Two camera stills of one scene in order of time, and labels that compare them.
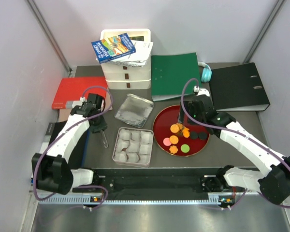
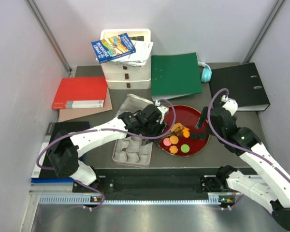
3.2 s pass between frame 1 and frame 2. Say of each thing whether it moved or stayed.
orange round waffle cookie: moved
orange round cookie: stayed
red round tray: stayed
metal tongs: moved
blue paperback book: stayed
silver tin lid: stayed
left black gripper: moved
